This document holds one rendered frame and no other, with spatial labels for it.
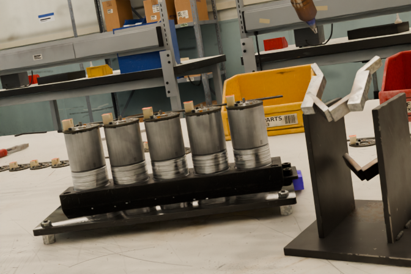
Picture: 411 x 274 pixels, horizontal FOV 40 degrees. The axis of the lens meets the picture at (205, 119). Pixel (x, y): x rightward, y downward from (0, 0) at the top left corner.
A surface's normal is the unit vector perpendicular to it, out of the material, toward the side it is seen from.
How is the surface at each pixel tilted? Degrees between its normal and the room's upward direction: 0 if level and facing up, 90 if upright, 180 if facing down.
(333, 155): 90
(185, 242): 0
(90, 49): 90
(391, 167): 90
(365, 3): 90
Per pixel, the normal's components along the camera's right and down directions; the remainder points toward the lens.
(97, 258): -0.15, -0.98
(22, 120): -0.40, 0.19
